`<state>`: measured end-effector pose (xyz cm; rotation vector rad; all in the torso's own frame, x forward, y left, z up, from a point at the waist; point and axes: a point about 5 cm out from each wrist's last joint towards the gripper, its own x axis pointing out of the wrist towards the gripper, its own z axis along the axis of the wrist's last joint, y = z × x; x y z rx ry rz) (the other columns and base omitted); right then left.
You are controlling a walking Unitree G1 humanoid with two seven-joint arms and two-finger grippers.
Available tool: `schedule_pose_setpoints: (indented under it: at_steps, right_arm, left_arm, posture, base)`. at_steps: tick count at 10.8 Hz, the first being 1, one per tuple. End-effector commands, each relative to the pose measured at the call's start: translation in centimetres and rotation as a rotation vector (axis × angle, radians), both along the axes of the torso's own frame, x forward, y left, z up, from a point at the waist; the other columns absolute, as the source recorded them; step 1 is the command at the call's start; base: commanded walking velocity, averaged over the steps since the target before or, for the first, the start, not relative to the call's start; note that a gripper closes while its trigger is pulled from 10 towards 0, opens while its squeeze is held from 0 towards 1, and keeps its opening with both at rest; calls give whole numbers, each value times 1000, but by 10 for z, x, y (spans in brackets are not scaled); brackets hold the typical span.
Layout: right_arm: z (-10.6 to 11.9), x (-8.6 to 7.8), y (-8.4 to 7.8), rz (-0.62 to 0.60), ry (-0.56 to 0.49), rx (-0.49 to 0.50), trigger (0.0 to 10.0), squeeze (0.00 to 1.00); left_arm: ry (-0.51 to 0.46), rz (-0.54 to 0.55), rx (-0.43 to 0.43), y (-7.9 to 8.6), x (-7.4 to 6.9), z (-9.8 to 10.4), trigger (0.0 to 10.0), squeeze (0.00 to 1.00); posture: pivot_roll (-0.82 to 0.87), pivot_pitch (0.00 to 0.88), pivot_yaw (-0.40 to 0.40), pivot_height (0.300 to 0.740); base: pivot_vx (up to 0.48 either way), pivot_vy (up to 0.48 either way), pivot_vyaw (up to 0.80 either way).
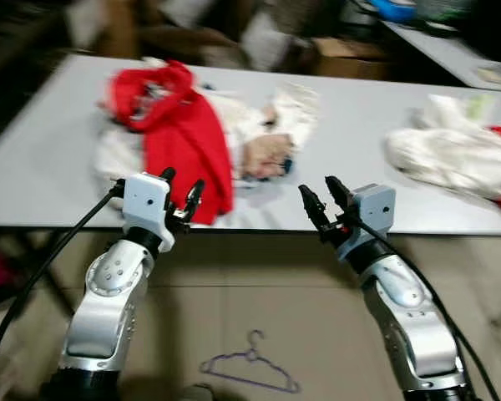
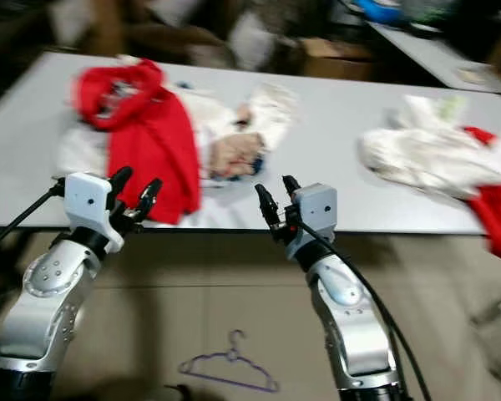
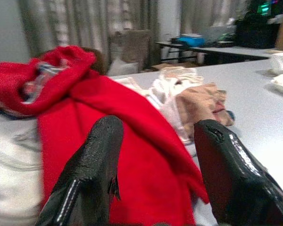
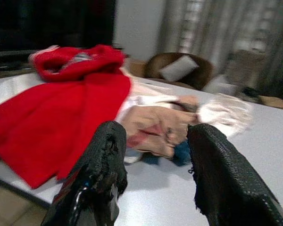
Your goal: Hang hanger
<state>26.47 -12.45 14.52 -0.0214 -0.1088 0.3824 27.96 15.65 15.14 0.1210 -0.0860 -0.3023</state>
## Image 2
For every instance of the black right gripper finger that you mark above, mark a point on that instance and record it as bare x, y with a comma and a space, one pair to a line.
293, 190
269, 207

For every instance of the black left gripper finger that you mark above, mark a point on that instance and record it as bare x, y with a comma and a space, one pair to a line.
121, 184
149, 200

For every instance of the red striped garment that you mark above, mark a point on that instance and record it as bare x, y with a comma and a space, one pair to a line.
150, 142

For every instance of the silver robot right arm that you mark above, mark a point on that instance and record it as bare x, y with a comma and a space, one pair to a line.
355, 326

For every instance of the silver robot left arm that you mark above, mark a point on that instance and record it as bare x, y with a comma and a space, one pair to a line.
54, 301

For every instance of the brown cardboard box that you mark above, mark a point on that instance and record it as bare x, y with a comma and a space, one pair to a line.
334, 60

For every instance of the white side table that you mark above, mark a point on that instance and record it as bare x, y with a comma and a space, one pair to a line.
426, 52

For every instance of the blue plastic item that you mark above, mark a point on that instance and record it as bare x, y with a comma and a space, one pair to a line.
380, 11

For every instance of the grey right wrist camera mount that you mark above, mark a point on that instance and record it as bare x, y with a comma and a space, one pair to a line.
317, 205

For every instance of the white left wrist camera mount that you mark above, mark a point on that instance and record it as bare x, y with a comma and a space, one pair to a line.
88, 200

